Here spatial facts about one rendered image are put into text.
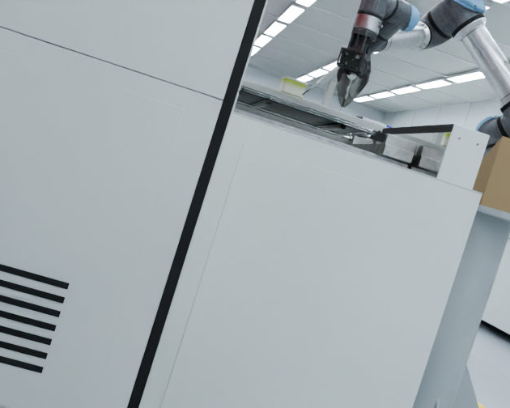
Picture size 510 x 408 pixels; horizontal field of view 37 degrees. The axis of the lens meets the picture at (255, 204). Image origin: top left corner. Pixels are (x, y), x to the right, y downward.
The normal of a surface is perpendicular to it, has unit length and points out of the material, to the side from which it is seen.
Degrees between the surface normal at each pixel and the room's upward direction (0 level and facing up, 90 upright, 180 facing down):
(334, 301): 90
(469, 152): 90
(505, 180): 90
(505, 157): 90
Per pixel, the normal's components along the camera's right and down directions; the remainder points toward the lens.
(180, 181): 0.14, 0.08
